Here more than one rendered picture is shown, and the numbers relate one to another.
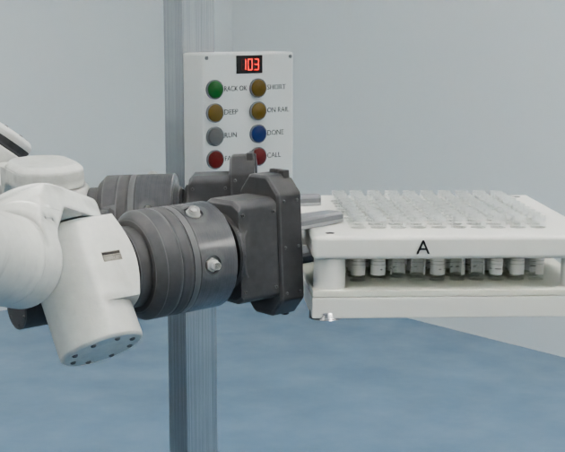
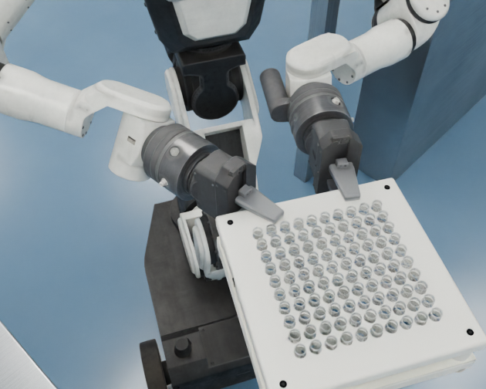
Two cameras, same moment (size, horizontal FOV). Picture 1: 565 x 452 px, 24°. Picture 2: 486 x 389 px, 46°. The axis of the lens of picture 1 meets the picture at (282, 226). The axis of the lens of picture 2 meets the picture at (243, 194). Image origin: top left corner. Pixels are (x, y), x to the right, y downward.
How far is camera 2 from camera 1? 1.18 m
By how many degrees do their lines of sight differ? 76
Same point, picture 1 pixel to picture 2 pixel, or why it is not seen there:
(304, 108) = not seen: outside the picture
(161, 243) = (144, 153)
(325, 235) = (220, 221)
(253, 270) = (202, 200)
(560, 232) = (276, 370)
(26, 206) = (80, 96)
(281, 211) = (215, 188)
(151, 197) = (298, 114)
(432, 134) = not seen: outside the picture
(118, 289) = (124, 156)
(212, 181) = (316, 133)
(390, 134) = not seen: outside the picture
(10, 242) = (34, 111)
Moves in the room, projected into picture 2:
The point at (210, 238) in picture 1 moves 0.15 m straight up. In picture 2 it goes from (166, 170) to (152, 80)
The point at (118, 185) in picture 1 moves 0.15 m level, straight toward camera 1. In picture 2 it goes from (302, 94) to (204, 116)
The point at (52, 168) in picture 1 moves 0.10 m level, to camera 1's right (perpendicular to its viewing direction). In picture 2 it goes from (291, 59) to (309, 102)
